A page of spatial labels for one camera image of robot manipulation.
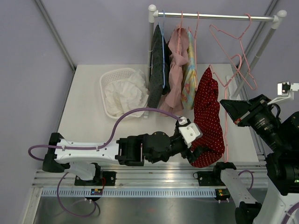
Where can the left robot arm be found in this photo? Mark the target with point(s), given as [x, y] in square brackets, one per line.
[84, 160]

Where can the pink pleated skirt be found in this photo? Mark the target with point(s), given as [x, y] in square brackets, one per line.
[172, 102]

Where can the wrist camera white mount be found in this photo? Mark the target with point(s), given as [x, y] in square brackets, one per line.
[189, 131]
[285, 92]

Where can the aluminium corner frame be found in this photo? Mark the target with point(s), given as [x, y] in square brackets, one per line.
[256, 46]
[47, 18]

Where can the pink hanger of tie-dye skirt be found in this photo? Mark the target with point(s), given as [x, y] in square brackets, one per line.
[195, 30]

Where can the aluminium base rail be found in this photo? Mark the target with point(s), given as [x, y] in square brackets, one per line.
[155, 176]

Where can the yellow blue tie-dye skirt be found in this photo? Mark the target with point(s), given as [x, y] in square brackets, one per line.
[188, 91]

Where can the white ruffled skirt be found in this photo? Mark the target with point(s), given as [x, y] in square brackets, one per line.
[126, 95]

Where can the aluminium corner frame left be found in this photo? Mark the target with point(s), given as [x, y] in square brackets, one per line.
[47, 18]

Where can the dark grey dotted skirt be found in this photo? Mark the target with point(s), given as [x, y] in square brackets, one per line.
[155, 80]

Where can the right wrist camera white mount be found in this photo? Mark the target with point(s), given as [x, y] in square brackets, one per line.
[285, 92]

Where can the blue wire hanger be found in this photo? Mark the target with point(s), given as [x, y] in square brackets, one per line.
[163, 46]

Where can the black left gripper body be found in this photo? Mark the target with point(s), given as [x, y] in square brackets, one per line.
[176, 147]

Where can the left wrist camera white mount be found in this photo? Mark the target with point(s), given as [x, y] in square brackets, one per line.
[189, 131]

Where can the pink hanger of red skirt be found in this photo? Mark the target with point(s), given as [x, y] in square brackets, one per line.
[225, 102]

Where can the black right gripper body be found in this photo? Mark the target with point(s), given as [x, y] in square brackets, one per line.
[259, 115]

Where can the white metal clothes rack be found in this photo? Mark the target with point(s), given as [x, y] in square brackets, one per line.
[275, 21]

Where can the red polka dot skirt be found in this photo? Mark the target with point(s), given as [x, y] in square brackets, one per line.
[206, 116]

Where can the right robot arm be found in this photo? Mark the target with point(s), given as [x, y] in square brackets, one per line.
[281, 204]

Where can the white perforated plastic basket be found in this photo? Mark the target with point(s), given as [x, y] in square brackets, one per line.
[109, 79]

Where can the aluminium corner frame right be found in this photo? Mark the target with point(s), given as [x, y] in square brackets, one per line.
[256, 46]

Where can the white slotted cable duct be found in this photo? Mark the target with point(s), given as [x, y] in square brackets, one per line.
[110, 192]

